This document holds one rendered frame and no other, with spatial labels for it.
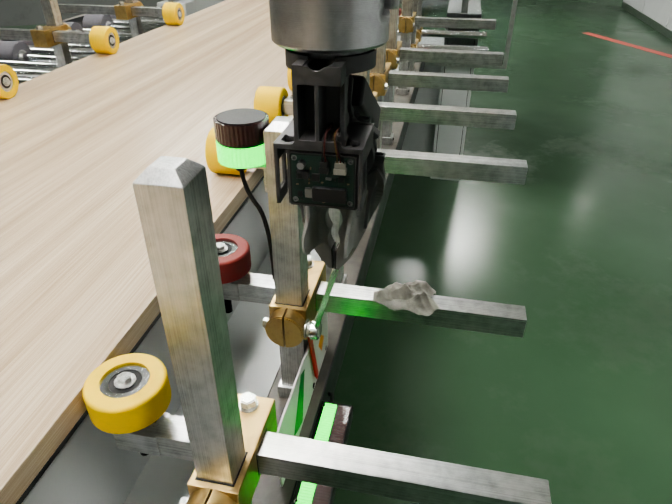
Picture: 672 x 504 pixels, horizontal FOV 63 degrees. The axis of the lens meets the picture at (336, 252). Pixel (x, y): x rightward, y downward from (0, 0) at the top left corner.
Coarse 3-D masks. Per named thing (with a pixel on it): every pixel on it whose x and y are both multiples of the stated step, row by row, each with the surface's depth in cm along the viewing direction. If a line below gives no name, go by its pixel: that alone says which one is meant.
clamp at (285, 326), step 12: (324, 264) 78; (312, 276) 75; (324, 276) 78; (312, 288) 73; (312, 300) 72; (276, 312) 69; (288, 312) 69; (300, 312) 69; (312, 312) 73; (264, 324) 70; (276, 324) 69; (288, 324) 68; (300, 324) 68; (276, 336) 70; (288, 336) 69; (300, 336) 69
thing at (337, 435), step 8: (344, 408) 77; (336, 416) 76; (344, 416) 76; (336, 424) 75; (344, 424) 75; (336, 432) 74; (344, 432) 74; (336, 440) 73; (320, 488) 67; (328, 488) 67; (320, 496) 66; (328, 496) 66
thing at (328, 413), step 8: (328, 408) 77; (328, 416) 76; (320, 424) 75; (328, 424) 75; (320, 432) 74; (328, 432) 74; (320, 440) 73; (304, 488) 67; (312, 488) 67; (304, 496) 66; (312, 496) 66
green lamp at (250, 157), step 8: (216, 144) 60; (224, 152) 59; (232, 152) 59; (240, 152) 58; (248, 152) 59; (256, 152) 59; (264, 152) 60; (224, 160) 60; (232, 160) 59; (240, 160) 59; (248, 160) 59; (256, 160) 60; (264, 160) 60; (240, 168) 59
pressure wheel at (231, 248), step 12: (216, 240) 77; (228, 240) 77; (240, 240) 76; (228, 252) 74; (240, 252) 74; (228, 264) 72; (240, 264) 73; (228, 276) 73; (240, 276) 74; (228, 300) 79; (228, 312) 80
